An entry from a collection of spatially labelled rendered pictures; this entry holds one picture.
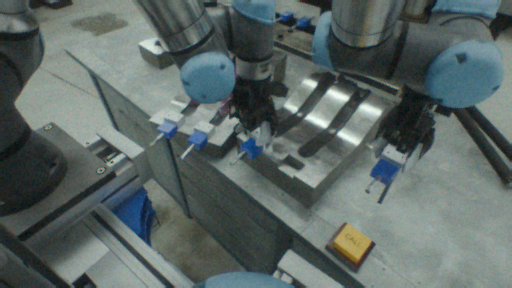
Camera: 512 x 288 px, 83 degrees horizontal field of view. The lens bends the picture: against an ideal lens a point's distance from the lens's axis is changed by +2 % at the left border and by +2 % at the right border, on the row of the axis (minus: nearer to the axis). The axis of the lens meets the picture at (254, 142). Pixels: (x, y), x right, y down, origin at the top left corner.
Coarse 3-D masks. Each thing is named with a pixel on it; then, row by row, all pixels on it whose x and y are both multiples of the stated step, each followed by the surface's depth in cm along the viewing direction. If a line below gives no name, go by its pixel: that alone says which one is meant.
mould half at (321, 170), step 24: (336, 96) 86; (360, 96) 98; (312, 120) 85; (360, 120) 81; (240, 144) 80; (288, 144) 77; (336, 144) 78; (360, 144) 80; (264, 168) 78; (312, 168) 71; (336, 168) 73; (288, 192) 76; (312, 192) 68
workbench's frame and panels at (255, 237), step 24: (120, 96) 114; (120, 120) 158; (144, 120) 128; (144, 144) 149; (168, 144) 120; (168, 168) 141; (192, 168) 118; (168, 192) 165; (192, 192) 133; (216, 192) 111; (240, 192) 80; (192, 216) 155; (216, 216) 126; (240, 216) 107; (264, 216) 92; (216, 240) 146; (240, 240) 120; (264, 240) 102; (288, 240) 86; (240, 264) 137; (264, 264) 115; (312, 264) 85; (336, 264) 64
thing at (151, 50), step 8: (152, 40) 127; (144, 48) 122; (152, 48) 121; (160, 48) 121; (144, 56) 127; (152, 56) 121; (160, 56) 119; (168, 56) 122; (160, 64) 121; (168, 64) 124
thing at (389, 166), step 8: (384, 152) 65; (392, 152) 65; (384, 160) 65; (392, 160) 64; (400, 160) 63; (376, 168) 63; (384, 168) 64; (392, 168) 63; (400, 168) 63; (376, 176) 63; (384, 176) 63; (392, 176) 62; (376, 184) 62; (368, 192) 61
